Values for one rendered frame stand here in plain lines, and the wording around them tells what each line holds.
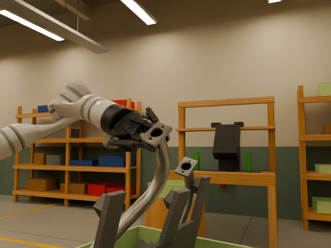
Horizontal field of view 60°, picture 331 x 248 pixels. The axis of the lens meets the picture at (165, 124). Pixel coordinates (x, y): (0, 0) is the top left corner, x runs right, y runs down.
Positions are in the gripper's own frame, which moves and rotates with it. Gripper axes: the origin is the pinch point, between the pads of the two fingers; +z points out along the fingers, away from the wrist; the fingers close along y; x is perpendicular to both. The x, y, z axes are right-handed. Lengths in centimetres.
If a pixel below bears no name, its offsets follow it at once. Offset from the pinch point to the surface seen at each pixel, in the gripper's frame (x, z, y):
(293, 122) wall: 332, -82, 358
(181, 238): 24.9, 7.1, -7.0
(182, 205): 10.7, 8.8, -5.2
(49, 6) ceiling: 160, -658, 301
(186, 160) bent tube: 15.8, -0.7, 8.1
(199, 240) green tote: 43.0, 4.6, 0.9
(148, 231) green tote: 48, -13, -5
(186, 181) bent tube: 20.3, 0.8, 5.0
